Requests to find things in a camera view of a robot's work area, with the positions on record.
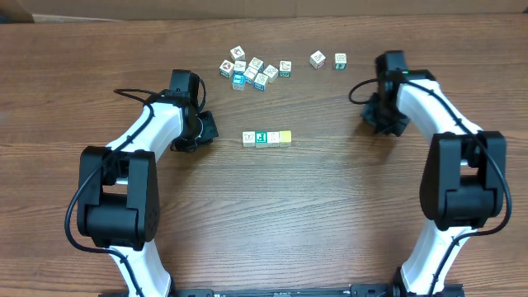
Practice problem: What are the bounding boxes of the white block butterfly picture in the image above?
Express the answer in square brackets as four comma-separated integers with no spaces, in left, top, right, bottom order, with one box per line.
[242,131,256,148]

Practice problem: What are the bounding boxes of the white block green side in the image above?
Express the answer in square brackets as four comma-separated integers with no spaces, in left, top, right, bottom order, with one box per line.
[255,132,269,148]

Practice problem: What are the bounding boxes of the white block red side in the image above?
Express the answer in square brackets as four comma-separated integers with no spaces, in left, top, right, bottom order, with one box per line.
[266,131,281,147]

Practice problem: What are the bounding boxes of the yellow block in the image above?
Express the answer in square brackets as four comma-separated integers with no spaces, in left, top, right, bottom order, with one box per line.
[279,130,292,147]

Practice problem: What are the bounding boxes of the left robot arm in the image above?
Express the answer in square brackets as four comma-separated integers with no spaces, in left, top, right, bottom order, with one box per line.
[64,69,219,296]

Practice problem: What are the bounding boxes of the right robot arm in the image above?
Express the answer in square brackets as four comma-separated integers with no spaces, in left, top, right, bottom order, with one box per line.
[361,50,512,296]

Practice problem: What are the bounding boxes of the white block teal far right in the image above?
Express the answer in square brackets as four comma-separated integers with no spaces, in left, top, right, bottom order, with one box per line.
[333,53,347,70]

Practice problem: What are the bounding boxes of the block red circle green side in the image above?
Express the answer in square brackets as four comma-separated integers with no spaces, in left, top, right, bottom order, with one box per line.
[219,59,234,78]

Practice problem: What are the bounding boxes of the white block teal side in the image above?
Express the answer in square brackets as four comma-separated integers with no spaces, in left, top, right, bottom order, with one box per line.
[243,67,258,85]

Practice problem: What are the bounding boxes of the white block behind blue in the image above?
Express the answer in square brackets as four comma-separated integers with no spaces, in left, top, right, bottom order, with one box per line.
[233,60,247,75]

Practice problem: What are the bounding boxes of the white block tilted centre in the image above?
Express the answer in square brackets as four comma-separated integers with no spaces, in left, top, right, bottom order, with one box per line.
[253,73,269,92]

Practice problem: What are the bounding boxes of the white block red bottom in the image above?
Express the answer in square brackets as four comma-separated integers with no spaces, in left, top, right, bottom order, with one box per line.
[309,50,326,69]

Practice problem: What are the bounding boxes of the block with red picture top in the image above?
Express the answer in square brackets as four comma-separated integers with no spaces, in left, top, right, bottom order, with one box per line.
[230,45,246,61]

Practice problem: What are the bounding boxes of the white block green grid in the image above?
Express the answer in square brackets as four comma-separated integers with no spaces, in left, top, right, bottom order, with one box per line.
[248,57,264,73]

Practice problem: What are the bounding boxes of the white block green letters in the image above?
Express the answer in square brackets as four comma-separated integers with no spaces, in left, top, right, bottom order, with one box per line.
[279,60,292,78]

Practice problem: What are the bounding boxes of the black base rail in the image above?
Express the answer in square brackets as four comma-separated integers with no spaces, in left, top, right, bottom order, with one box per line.
[98,282,466,297]

